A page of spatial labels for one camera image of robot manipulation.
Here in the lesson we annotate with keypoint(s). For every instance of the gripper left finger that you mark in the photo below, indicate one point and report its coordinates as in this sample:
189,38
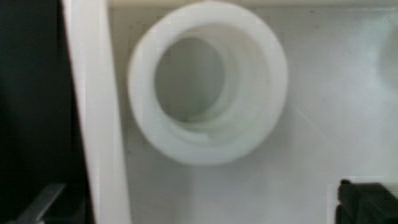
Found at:
58,207

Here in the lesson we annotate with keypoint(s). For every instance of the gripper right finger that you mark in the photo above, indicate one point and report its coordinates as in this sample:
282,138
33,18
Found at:
369,204

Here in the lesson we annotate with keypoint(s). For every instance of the white square table top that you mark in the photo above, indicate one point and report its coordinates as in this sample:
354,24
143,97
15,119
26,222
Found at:
237,98

